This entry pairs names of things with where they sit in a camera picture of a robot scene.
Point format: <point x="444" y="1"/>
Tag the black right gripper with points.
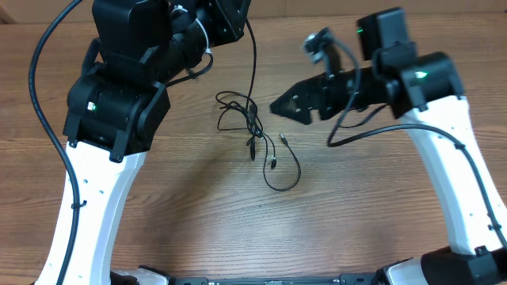
<point x="299" y="96"/>

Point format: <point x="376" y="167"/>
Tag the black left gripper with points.
<point x="228" y="26"/>

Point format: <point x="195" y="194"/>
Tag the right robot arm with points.
<point x="428" y="101"/>

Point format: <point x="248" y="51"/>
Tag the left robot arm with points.
<point x="114" y="109"/>

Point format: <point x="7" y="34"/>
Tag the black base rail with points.
<point x="277" y="280"/>

